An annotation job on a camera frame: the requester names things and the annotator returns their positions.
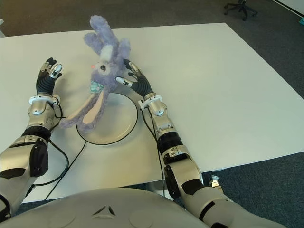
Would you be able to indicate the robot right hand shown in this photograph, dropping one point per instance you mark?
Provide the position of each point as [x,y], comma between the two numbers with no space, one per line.
[142,85]

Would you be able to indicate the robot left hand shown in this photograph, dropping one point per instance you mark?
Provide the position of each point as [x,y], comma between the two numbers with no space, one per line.
[45,84]

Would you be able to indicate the purple plush bunny doll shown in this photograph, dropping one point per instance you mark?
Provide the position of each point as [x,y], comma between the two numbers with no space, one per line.
[107,73]

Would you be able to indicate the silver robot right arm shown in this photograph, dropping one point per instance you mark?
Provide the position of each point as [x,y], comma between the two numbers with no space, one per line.
[178,161]

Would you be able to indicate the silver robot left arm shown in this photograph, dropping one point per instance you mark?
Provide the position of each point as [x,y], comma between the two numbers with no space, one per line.
[38,114]

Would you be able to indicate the white plate black rim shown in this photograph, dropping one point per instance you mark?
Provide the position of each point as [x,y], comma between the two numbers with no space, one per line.
[116,123]

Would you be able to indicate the white neighbouring desk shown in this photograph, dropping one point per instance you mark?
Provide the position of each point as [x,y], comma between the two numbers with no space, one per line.
[2,28]

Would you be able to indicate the white table leg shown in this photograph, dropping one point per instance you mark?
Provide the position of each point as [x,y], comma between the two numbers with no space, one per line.
[156,187]

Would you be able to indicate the black office chair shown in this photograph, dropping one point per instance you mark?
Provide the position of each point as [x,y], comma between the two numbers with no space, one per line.
[242,9]

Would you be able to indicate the silver robot torso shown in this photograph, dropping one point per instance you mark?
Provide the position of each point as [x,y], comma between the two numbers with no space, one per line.
[107,213]

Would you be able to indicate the teal white floor box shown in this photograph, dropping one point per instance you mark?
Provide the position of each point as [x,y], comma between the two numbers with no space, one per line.
[301,21]

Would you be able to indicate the metal bracket under table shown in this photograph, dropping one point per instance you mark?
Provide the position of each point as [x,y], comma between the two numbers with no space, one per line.
[215,182]

